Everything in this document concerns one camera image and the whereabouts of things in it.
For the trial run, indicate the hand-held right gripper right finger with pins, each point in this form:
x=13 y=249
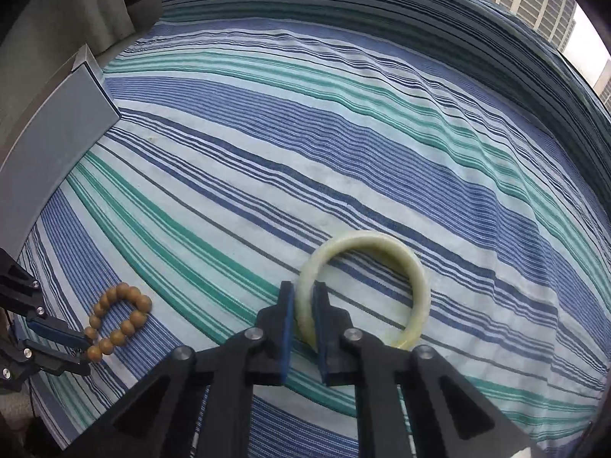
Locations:
x=321 y=329

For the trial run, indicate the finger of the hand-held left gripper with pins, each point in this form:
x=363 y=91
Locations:
x=47 y=360
x=52 y=330

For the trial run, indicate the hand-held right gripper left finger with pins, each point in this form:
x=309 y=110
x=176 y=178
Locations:
x=286 y=329

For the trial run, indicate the pale green jade bangle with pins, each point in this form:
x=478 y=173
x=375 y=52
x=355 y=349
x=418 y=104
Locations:
x=372 y=238

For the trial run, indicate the white cardboard box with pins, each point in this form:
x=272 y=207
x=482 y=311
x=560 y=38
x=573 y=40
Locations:
x=62 y=119

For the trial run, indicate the blue green striped blanket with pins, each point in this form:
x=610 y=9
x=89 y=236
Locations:
x=334 y=129

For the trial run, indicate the grey curtain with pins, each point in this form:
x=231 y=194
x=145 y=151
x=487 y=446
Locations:
x=71 y=19

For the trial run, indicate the slim beige high-rise building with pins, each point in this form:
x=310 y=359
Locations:
x=604 y=83

